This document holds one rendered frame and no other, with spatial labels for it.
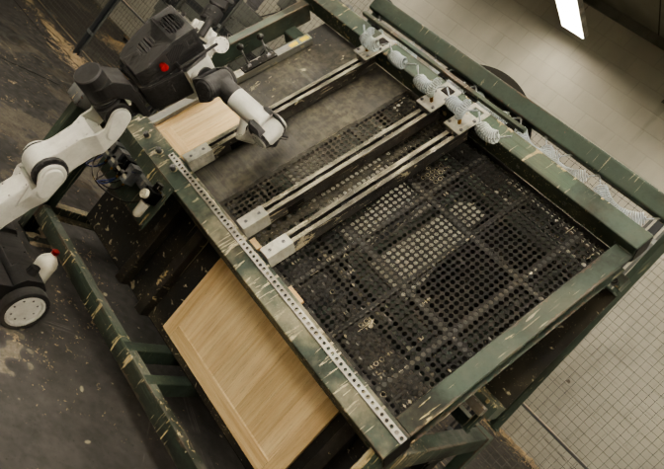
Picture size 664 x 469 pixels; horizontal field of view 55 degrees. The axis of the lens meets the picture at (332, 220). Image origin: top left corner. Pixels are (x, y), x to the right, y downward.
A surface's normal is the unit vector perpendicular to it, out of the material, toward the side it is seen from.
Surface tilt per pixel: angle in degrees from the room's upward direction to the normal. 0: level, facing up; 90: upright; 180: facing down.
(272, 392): 90
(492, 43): 90
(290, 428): 90
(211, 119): 59
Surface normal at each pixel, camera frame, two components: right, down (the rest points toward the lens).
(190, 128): -0.08, -0.59
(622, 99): -0.43, -0.18
